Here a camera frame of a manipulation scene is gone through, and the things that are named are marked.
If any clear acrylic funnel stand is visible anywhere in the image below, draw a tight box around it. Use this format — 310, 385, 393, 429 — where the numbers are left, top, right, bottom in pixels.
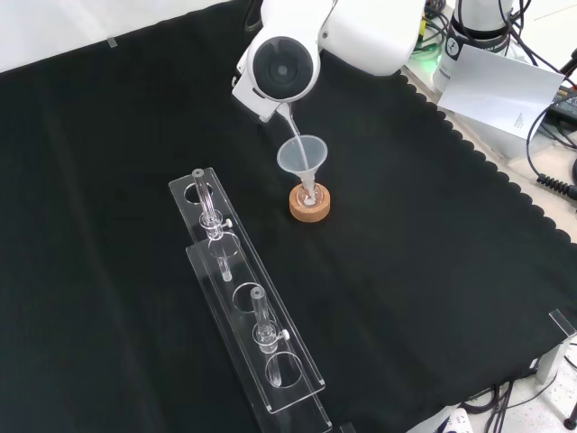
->
168, 167, 334, 433

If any black floor cable bundle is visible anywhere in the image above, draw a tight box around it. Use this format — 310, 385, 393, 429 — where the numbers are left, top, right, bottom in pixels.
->
463, 377, 540, 433

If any black bench cloth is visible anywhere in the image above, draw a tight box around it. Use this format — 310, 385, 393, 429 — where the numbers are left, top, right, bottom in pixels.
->
0, 0, 577, 433

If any glass round-bottom flask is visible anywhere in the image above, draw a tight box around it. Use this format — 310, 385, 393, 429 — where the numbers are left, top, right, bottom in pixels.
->
295, 180, 325, 210

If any white labelled container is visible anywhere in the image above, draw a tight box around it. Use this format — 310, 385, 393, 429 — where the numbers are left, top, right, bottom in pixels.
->
433, 37, 463, 94

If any cork ring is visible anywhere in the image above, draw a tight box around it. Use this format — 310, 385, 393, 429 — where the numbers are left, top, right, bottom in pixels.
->
288, 184, 334, 224

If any white paper sheet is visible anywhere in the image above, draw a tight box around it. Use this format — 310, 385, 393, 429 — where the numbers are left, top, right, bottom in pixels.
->
437, 43, 566, 143

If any white power strip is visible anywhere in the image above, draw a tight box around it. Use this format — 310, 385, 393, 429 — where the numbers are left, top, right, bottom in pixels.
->
431, 407, 473, 433

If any translucent plastic funnel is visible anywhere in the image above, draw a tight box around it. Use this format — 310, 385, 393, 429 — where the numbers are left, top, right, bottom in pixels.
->
276, 134, 330, 200

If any black coiled cable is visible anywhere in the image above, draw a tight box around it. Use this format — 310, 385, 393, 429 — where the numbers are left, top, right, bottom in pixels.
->
525, 107, 577, 198

